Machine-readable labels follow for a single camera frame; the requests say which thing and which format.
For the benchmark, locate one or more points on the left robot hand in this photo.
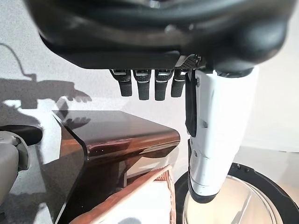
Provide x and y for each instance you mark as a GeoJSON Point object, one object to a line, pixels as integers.
{"type": "Point", "coordinates": [149, 35]}

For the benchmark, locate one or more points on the round glass washing machine door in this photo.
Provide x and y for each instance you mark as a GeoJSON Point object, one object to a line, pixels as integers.
{"type": "Point", "coordinates": [245, 200]}

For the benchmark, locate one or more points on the amber acrylic stool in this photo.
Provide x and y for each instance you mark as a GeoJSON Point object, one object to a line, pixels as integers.
{"type": "Point", "coordinates": [100, 151]}

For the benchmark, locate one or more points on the black left robot foot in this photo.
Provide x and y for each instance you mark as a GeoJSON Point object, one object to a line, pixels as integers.
{"type": "Point", "coordinates": [25, 135]}

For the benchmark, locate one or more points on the woven wicker basket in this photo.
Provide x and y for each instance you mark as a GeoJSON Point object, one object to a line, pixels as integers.
{"type": "Point", "coordinates": [130, 198]}

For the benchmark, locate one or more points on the silver left robot leg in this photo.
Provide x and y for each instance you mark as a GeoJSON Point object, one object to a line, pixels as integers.
{"type": "Point", "coordinates": [11, 158]}

